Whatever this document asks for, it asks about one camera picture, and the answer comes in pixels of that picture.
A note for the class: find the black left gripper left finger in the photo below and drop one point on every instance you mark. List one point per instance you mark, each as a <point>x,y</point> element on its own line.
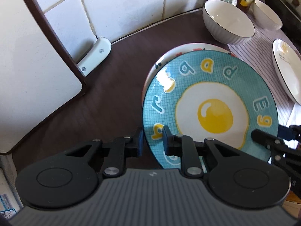
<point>117,152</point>

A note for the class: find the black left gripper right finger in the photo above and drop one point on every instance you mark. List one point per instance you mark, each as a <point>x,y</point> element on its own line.
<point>184,147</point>

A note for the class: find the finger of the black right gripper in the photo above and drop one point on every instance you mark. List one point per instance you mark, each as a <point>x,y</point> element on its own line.
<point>265,138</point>

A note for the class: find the teal fried egg plate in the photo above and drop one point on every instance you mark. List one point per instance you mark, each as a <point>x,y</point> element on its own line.
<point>207,93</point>

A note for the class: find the white sun print plate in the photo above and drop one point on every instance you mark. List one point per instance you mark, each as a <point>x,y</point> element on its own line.
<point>287,67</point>

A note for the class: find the pink rabbit carrot plate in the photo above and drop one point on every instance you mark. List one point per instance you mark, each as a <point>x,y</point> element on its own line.
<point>175,52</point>

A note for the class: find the striped purple table cloth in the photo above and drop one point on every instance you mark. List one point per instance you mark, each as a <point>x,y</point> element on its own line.
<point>257,53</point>

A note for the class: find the white cutting board stand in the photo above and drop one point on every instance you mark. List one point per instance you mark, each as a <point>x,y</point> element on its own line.
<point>95,56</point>

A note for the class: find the white cutting board brown rim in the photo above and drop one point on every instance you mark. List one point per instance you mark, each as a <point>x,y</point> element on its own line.
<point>35,81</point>

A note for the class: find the black wok on stove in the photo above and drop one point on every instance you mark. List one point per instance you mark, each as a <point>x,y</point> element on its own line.
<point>290,19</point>

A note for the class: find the small white ribbed bowl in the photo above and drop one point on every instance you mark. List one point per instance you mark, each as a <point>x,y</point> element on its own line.
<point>266,17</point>

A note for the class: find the white rice cooker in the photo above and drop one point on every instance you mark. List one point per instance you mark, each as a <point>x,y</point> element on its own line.
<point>10,204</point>

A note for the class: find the large white ribbed bowl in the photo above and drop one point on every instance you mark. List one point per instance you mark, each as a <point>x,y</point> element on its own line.
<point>227,23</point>

